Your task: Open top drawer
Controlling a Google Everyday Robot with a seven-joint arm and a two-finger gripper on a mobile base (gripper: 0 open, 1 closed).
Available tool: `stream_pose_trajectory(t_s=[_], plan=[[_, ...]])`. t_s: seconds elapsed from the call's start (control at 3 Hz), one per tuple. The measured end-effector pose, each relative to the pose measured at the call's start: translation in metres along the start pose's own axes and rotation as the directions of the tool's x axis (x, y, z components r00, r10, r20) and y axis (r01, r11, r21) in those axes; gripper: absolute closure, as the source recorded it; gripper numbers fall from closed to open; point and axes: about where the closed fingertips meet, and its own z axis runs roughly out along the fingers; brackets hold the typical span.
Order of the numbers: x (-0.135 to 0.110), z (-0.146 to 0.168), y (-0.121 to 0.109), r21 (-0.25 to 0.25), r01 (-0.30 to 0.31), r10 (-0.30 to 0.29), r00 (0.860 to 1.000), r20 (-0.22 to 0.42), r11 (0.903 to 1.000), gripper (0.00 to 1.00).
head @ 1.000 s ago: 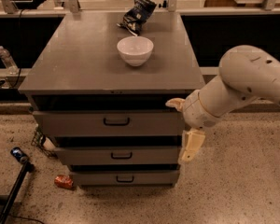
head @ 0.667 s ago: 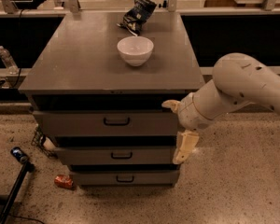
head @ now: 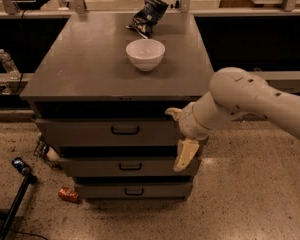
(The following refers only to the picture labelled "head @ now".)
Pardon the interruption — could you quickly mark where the black crumpled chip bag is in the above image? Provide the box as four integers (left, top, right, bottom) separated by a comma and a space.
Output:
126, 0, 168, 39

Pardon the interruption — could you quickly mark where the clear plastic water bottle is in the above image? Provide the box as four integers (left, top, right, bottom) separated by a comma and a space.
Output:
0, 49, 21, 80

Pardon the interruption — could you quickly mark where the black tripod pole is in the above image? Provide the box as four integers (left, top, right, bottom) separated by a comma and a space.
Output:
0, 173, 37, 240

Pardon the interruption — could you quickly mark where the blue soda can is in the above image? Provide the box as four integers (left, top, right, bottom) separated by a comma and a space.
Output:
12, 157, 31, 175

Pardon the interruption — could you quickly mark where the grey middle drawer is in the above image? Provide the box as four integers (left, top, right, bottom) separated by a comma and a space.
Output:
59, 157, 201, 177

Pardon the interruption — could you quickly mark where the grey drawer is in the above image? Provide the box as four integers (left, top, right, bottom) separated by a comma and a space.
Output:
36, 119, 181, 147
74, 182, 193, 199
59, 157, 201, 177

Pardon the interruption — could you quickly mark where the grey bottom drawer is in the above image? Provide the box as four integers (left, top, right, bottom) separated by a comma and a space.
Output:
74, 182, 193, 199

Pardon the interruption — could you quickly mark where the black power cable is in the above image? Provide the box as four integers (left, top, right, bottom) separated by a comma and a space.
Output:
10, 10, 28, 95

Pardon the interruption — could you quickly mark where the grey top drawer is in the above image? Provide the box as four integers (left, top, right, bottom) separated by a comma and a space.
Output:
36, 119, 181, 147

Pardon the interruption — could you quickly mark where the white ceramic bowl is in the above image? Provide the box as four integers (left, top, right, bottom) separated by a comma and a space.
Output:
126, 39, 165, 72

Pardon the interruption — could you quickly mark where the grey drawer cabinet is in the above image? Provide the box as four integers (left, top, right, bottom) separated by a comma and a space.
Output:
19, 11, 223, 202

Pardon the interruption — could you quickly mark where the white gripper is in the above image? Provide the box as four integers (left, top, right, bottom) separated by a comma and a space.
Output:
165, 102, 210, 172

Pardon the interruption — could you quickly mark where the wire basket on floor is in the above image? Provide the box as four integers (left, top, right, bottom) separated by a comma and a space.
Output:
33, 136, 61, 169

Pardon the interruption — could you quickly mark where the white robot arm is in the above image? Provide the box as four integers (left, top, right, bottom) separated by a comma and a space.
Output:
165, 67, 300, 172

